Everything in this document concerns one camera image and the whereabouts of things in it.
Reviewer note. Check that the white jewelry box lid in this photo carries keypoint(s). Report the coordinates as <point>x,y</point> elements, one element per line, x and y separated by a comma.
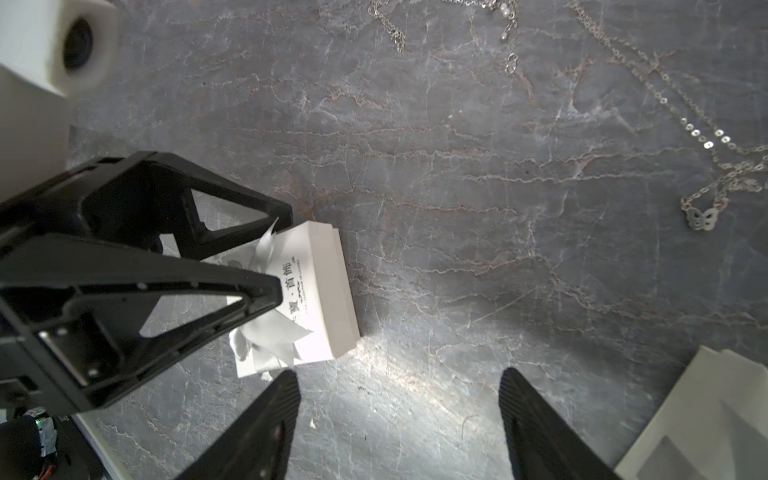
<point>712,424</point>

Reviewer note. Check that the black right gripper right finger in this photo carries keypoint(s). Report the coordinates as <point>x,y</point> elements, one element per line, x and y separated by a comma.
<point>540,443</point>

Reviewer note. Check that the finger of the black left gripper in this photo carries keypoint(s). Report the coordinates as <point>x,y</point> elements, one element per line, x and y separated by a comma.
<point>135,200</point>

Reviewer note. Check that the white jewelry box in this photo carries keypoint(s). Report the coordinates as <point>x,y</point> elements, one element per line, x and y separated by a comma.
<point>316,320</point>

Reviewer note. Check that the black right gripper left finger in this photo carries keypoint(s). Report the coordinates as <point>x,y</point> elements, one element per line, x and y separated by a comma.
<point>257,445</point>

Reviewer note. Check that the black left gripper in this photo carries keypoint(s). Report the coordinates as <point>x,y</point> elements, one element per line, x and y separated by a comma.
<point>85,323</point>

